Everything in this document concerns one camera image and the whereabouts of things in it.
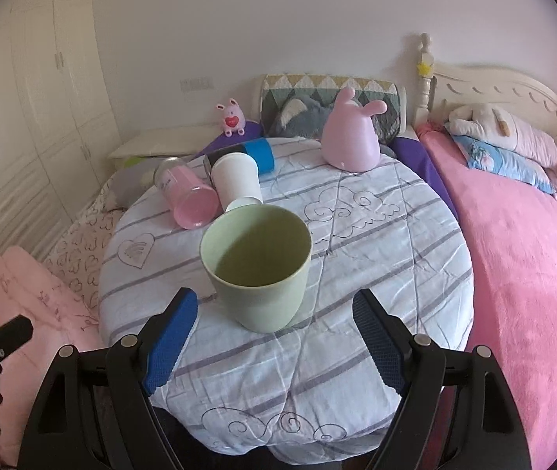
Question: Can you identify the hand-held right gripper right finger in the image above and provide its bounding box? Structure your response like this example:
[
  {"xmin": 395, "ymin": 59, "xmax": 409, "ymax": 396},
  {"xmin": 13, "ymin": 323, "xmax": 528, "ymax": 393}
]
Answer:
[{"xmin": 351, "ymin": 288, "xmax": 534, "ymax": 470}]

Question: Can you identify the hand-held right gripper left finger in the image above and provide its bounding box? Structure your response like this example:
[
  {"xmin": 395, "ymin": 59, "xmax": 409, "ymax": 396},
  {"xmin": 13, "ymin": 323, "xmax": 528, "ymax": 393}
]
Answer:
[{"xmin": 16, "ymin": 286, "xmax": 199, "ymax": 470}]

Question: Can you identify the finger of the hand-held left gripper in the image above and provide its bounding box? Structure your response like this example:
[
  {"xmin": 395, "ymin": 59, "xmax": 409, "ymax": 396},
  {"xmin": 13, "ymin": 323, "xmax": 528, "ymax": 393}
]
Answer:
[{"xmin": 0, "ymin": 315, "xmax": 34, "ymax": 360}]

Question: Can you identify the pale green cup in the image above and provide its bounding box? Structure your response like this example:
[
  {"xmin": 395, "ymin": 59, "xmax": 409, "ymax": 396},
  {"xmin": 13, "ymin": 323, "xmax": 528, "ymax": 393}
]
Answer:
[{"xmin": 199, "ymin": 204, "xmax": 313, "ymax": 334}]

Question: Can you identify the pink glass cup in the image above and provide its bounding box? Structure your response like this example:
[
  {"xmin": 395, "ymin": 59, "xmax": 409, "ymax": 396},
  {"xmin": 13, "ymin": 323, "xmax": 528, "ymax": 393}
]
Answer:
[{"xmin": 154, "ymin": 157, "xmax": 221, "ymax": 230}]

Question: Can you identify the white cup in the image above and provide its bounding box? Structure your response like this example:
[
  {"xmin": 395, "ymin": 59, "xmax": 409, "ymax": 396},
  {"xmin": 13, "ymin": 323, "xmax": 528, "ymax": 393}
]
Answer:
[{"xmin": 210, "ymin": 152, "xmax": 264, "ymax": 213}]

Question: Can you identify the blue and black cup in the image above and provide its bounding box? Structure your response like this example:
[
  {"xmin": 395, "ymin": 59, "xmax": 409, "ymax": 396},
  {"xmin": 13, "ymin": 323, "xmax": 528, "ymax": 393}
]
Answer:
[{"xmin": 203, "ymin": 138, "xmax": 276, "ymax": 178}]

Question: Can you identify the pale pink quilt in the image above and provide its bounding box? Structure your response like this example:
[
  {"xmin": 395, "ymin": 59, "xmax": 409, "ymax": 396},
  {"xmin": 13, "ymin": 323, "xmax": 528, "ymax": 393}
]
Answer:
[{"xmin": 0, "ymin": 245, "xmax": 109, "ymax": 467}]

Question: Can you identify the white striped tablecloth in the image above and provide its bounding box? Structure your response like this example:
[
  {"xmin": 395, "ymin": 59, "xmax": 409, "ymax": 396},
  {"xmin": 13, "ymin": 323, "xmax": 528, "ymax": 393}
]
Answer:
[{"xmin": 98, "ymin": 136, "xmax": 475, "ymax": 456}]

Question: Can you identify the heart print sheet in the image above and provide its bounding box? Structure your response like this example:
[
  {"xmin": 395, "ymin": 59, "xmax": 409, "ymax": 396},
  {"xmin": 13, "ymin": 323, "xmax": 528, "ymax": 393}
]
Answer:
[{"xmin": 42, "ymin": 176, "xmax": 128, "ymax": 328}]

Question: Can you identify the pink fleece blanket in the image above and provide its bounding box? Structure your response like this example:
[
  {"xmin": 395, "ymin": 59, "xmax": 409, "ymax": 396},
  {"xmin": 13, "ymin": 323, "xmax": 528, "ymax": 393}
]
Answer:
[{"xmin": 414, "ymin": 122, "xmax": 557, "ymax": 470}]

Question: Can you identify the white nightstand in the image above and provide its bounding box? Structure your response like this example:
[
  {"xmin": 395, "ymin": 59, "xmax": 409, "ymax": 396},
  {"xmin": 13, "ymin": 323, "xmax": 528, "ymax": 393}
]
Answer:
[{"xmin": 108, "ymin": 126, "xmax": 225, "ymax": 160}]

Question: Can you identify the cream wardrobe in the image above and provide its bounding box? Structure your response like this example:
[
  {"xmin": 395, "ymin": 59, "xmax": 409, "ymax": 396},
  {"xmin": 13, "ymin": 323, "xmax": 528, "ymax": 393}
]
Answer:
[{"xmin": 0, "ymin": 0, "xmax": 123, "ymax": 261}]

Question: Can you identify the large pink rabbit toy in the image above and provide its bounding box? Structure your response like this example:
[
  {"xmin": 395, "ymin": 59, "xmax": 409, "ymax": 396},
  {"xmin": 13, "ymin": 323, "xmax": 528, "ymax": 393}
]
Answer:
[{"xmin": 321, "ymin": 85, "xmax": 403, "ymax": 173}]

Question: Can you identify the blue floral pillow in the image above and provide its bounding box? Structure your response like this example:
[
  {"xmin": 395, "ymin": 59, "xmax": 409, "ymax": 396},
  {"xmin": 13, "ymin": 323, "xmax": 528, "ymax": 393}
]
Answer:
[{"xmin": 450, "ymin": 134, "xmax": 557, "ymax": 195}]

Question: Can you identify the small pink rabbit toy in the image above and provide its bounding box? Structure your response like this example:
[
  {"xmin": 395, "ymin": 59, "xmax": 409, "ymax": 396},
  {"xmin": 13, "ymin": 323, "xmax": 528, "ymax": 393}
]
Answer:
[{"xmin": 216, "ymin": 98, "xmax": 247, "ymax": 137}]

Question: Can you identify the patterned quilted chair back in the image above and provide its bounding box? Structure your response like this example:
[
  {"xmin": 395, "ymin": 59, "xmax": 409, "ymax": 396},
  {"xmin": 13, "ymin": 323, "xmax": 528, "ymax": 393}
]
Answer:
[{"xmin": 259, "ymin": 73, "xmax": 407, "ymax": 145}]

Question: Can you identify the cream long plush toy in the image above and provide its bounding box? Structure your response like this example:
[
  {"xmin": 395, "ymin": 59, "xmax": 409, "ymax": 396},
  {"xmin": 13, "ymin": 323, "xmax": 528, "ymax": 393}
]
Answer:
[{"xmin": 445, "ymin": 104, "xmax": 557, "ymax": 188}]

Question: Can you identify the cream bed headboard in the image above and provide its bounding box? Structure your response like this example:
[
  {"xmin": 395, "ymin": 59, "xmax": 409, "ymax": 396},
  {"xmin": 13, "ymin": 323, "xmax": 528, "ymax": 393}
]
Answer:
[{"xmin": 416, "ymin": 33, "xmax": 557, "ymax": 192}]

